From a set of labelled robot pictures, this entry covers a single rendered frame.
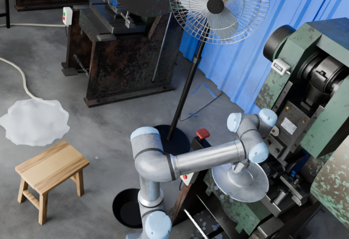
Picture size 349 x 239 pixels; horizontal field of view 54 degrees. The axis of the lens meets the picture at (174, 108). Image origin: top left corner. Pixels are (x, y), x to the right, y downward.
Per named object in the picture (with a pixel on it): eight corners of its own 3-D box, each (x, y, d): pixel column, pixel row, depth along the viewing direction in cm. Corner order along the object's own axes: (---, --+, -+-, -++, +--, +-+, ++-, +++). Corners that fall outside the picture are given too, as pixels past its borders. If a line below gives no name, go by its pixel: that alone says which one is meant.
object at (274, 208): (276, 218, 171) (281, 211, 168) (218, 155, 195) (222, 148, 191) (308, 196, 189) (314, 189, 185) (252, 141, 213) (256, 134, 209)
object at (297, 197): (299, 206, 173) (309, 194, 167) (275, 182, 182) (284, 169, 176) (306, 202, 177) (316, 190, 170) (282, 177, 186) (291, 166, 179)
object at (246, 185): (226, 145, 182) (226, 144, 181) (275, 174, 174) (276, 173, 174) (201, 179, 161) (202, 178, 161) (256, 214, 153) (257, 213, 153)
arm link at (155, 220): (142, 251, 151) (148, 236, 142) (138, 224, 160) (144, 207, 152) (168, 249, 154) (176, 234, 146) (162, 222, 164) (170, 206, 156)
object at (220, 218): (242, 253, 190) (242, 253, 190) (196, 195, 213) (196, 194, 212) (286, 222, 215) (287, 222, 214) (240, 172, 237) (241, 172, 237)
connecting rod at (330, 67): (299, 130, 155) (341, 68, 134) (280, 113, 161) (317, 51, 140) (323, 119, 167) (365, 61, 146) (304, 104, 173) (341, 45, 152)
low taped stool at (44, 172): (40, 226, 204) (41, 193, 183) (16, 201, 212) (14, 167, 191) (84, 194, 228) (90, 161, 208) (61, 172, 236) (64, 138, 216)
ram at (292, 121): (278, 163, 166) (308, 119, 147) (256, 143, 173) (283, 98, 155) (298, 153, 176) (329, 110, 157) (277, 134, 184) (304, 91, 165)
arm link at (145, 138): (142, 227, 160) (132, 153, 123) (137, 200, 171) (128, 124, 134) (167, 222, 162) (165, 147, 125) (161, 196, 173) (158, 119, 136)
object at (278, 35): (270, 80, 162) (293, 39, 149) (254, 66, 169) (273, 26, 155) (297, 72, 175) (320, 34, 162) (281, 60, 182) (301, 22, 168)
